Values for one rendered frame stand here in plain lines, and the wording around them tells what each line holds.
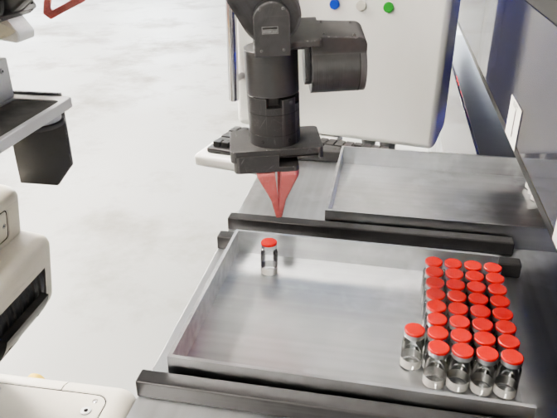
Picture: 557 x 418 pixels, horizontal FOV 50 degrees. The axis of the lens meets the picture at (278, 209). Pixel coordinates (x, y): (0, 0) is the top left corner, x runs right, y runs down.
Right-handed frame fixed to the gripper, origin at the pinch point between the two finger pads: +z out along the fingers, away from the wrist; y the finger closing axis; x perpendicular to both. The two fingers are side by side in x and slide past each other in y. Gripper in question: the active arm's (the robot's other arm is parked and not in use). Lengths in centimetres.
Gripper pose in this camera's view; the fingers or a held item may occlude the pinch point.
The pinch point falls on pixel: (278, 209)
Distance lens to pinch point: 71.9
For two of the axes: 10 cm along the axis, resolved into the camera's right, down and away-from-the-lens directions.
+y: 10.0, -0.7, 0.4
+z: 0.4, 8.7, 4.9
